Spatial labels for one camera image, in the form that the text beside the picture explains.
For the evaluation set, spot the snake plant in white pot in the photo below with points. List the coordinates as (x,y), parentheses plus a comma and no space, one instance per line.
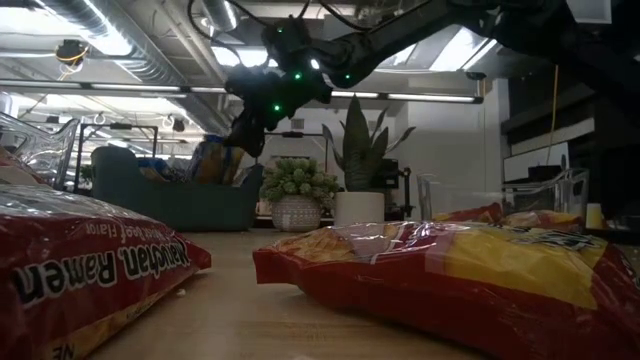
(359,210)

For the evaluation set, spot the silver ceiling air duct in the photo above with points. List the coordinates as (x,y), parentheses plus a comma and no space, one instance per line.
(150,65)

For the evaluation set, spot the dark wall cabinet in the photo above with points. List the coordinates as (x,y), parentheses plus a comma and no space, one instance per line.
(615,150)

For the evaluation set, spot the black metal stand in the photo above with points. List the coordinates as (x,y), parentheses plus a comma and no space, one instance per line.
(397,175)

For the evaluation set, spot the small yellow cup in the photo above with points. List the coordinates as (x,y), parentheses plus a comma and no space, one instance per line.
(595,216)

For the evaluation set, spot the teal plastic bin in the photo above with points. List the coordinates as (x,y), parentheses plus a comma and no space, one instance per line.
(175,210)

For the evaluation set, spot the clear plastic bin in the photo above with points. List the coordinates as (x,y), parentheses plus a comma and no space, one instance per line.
(50,150)
(450,192)

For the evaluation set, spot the black ceiling camera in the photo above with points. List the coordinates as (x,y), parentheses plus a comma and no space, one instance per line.
(475,76)

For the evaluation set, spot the green succulent in woven pot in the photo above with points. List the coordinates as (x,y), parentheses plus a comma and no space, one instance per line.
(297,212)

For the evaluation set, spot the blue Maruchan ramen packet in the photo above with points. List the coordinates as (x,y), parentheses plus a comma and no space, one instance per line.
(152,167)
(217,165)

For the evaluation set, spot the long ceiling light bar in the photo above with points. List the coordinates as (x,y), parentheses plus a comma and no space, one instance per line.
(135,87)

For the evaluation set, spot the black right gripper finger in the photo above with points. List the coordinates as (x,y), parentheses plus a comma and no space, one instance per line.
(250,137)

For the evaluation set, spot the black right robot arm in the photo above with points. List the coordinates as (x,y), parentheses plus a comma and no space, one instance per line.
(400,35)

